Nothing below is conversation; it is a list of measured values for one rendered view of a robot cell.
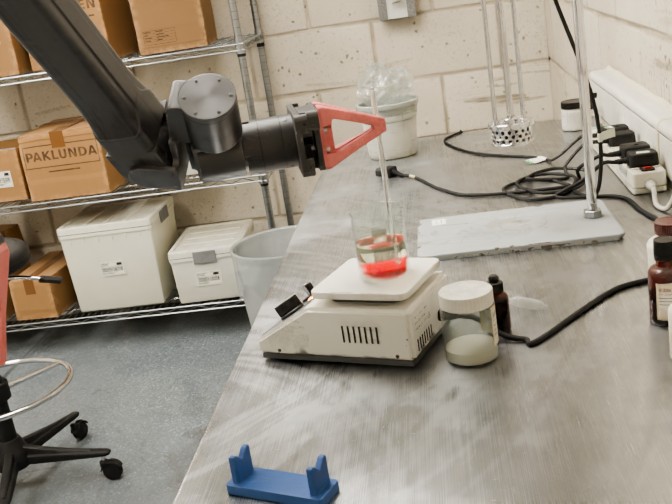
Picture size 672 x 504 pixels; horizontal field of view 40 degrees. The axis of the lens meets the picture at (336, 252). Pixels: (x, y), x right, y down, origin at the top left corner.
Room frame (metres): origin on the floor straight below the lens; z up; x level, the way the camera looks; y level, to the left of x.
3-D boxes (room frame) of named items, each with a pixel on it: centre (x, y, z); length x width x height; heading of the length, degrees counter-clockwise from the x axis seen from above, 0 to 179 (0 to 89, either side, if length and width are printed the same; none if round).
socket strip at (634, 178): (1.67, -0.55, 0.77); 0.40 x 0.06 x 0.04; 172
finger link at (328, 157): (1.01, -0.03, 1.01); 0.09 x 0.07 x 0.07; 95
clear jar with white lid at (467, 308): (0.95, -0.13, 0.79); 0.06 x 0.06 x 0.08
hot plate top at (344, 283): (1.02, -0.04, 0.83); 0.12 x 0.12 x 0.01; 62
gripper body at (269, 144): (0.99, 0.04, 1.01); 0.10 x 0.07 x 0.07; 5
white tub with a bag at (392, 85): (2.11, -0.17, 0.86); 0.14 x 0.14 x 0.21
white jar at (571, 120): (2.08, -0.58, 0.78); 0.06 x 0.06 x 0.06
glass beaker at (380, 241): (1.01, -0.05, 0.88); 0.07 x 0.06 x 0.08; 40
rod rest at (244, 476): (0.73, 0.08, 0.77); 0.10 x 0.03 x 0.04; 60
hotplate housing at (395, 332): (1.03, -0.02, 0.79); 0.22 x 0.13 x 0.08; 62
